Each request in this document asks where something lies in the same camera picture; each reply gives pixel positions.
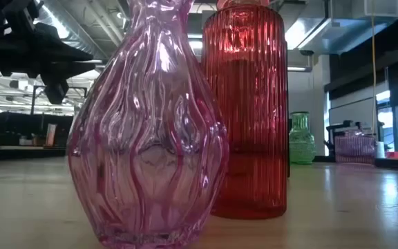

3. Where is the dark office partition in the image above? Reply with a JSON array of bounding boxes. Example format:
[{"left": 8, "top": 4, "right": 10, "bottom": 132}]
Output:
[{"left": 0, "top": 111, "right": 76, "bottom": 149}]

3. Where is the pink ribbed flat-shouldered vase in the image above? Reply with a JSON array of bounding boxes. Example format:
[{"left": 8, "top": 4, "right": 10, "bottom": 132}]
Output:
[{"left": 334, "top": 129, "right": 377, "bottom": 164}]

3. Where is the ceiling tube lamp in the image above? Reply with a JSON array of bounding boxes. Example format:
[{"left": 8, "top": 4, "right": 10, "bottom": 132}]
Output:
[{"left": 287, "top": 65, "right": 313, "bottom": 73}]

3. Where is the green ribbed jug vase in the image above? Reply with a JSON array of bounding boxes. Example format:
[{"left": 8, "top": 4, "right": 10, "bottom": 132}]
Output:
[{"left": 288, "top": 111, "right": 316, "bottom": 165}]

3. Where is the silver round ventilation duct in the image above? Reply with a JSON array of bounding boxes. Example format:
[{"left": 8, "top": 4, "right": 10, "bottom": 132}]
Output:
[{"left": 41, "top": 0, "right": 126, "bottom": 62}]

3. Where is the red tall ribbed vase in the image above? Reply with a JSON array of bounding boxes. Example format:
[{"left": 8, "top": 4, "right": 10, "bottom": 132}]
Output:
[{"left": 200, "top": 0, "right": 290, "bottom": 220}]

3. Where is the grey rectangular air duct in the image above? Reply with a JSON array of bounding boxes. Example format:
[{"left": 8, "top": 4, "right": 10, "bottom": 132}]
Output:
[{"left": 284, "top": 0, "right": 398, "bottom": 57}]

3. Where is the pink wavy glass vase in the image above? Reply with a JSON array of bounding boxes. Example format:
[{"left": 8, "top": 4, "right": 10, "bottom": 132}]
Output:
[{"left": 66, "top": 0, "right": 230, "bottom": 249}]

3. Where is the white paper roll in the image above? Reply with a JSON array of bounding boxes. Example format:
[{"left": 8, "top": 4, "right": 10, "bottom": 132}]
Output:
[{"left": 375, "top": 140, "right": 386, "bottom": 159}]

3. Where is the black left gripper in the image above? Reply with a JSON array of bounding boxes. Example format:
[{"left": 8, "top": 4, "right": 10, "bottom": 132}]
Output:
[{"left": 0, "top": 0, "right": 97, "bottom": 105}]

